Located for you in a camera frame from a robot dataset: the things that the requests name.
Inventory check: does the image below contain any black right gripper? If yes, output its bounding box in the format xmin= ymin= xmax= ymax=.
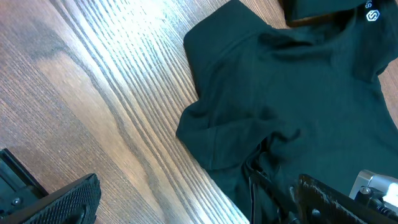
xmin=349 ymin=170 xmax=397 ymax=220

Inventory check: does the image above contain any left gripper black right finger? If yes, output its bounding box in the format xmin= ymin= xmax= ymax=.
xmin=296 ymin=174 xmax=397 ymax=224

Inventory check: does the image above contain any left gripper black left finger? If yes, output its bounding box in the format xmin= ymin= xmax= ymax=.
xmin=1 ymin=174 xmax=101 ymax=224

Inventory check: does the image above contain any black t-shirt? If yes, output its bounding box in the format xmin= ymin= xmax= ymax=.
xmin=177 ymin=1 xmax=397 ymax=223

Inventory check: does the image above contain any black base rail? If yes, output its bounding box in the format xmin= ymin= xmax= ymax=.
xmin=1 ymin=148 xmax=49 ymax=221

